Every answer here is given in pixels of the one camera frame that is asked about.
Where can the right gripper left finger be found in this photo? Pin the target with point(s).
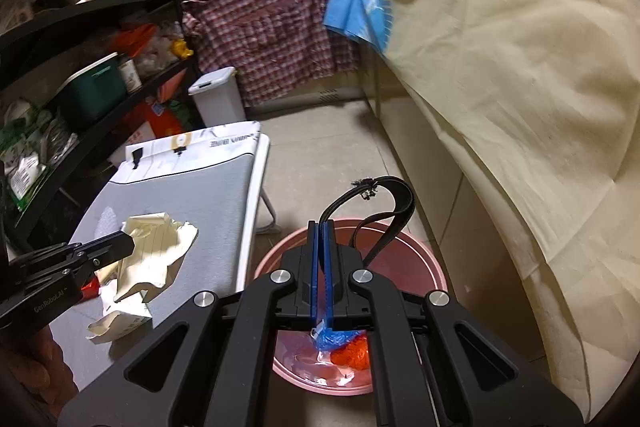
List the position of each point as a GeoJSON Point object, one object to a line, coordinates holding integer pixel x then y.
{"type": "Point", "coordinates": [300, 308]}

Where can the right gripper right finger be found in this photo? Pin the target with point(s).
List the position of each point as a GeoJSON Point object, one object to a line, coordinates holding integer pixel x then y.
{"type": "Point", "coordinates": [344, 308]}

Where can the blue plastic bag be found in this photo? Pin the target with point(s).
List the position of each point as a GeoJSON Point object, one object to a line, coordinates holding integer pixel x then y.
{"type": "Point", "coordinates": [326, 339]}

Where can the red plastic bag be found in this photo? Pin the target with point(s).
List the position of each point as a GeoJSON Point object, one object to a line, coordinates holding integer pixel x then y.
{"type": "Point", "coordinates": [355, 354]}

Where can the white paper box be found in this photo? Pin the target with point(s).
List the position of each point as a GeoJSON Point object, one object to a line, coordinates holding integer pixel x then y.
{"type": "Point", "coordinates": [119, 319]}

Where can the cream wrapper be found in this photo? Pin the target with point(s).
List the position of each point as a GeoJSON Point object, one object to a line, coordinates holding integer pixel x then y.
{"type": "Point", "coordinates": [160, 244]}

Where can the white foam net sleeve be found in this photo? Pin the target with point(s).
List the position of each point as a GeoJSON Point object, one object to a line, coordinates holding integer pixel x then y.
{"type": "Point", "coordinates": [108, 223]}

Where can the white small trash bin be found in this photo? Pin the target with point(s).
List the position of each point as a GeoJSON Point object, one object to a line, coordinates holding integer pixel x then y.
{"type": "Point", "coordinates": [217, 97]}

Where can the person's left hand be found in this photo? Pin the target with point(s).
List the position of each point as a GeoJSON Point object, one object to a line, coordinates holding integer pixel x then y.
{"type": "Point", "coordinates": [38, 363]}

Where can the red cigarette box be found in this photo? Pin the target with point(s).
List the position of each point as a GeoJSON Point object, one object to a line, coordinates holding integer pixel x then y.
{"type": "Point", "coordinates": [91, 290]}

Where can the pink plastic bucket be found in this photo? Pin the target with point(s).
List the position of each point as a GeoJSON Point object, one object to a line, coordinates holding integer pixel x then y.
{"type": "Point", "coordinates": [409, 263]}

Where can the green food packet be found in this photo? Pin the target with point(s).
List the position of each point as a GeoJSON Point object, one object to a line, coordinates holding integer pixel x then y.
{"type": "Point", "coordinates": [23, 166]}

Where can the grey table mat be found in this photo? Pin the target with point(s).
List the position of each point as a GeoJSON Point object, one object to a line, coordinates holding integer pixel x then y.
{"type": "Point", "coordinates": [189, 203]}

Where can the green storage box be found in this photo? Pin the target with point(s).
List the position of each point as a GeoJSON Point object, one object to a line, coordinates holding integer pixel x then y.
{"type": "Point", "coordinates": [93, 90]}

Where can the white label jar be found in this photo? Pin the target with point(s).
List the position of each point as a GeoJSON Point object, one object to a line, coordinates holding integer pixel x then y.
{"type": "Point", "coordinates": [130, 75]}

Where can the black shelf rack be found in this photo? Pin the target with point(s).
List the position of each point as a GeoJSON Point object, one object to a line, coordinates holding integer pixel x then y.
{"type": "Point", "coordinates": [56, 40]}

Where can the red plaid shirt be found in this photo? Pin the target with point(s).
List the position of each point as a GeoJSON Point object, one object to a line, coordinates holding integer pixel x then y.
{"type": "Point", "coordinates": [275, 46]}

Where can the yellow toy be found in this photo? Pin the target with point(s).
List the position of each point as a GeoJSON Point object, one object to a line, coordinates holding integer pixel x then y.
{"type": "Point", "coordinates": [180, 49]}

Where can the cream cloth sheet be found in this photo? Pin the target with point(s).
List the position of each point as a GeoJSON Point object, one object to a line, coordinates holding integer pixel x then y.
{"type": "Point", "coordinates": [538, 102]}

